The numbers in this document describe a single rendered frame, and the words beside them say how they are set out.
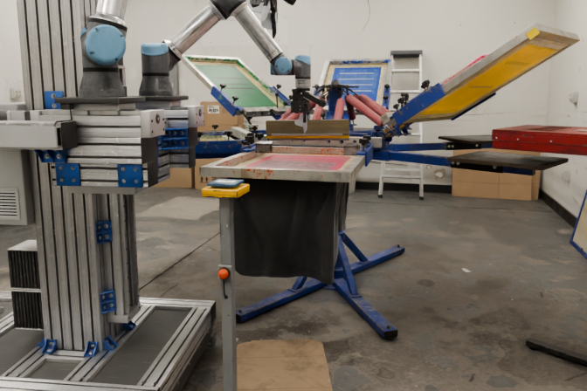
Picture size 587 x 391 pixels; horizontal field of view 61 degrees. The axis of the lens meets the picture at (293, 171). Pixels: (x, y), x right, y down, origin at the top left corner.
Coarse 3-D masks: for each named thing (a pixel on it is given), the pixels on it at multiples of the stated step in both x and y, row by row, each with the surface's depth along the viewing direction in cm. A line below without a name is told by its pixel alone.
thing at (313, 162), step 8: (304, 160) 238; (312, 160) 238; (320, 160) 238; (328, 160) 238; (336, 160) 238; (344, 160) 238; (304, 168) 212; (312, 168) 212; (320, 168) 212; (328, 168) 212; (336, 168) 212
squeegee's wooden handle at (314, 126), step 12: (276, 120) 245; (288, 120) 243; (312, 120) 241; (324, 120) 239; (336, 120) 238; (348, 120) 237; (276, 132) 245; (288, 132) 244; (300, 132) 243; (312, 132) 241; (324, 132) 240; (336, 132) 239; (348, 132) 238
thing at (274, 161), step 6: (270, 156) 251; (276, 156) 251; (282, 156) 251; (288, 156) 251; (294, 156) 251; (300, 156) 251; (306, 156) 251; (252, 162) 230; (258, 162) 230; (264, 162) 230; (270, 162) 230; (276, 162) 230; (282, 162) 230; (288, 162) 230; (294, 162) 230
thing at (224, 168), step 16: (224, 160) 213; (240, 160) 228; (352, 160) 213; (224, 176) 193; (240, 176) 191; (256, 176) 190; (272, 176) 188; (288, 176) 187; (304, 176) 185; (320, 176) 184; (336, 176) 182; (352, 176) 185
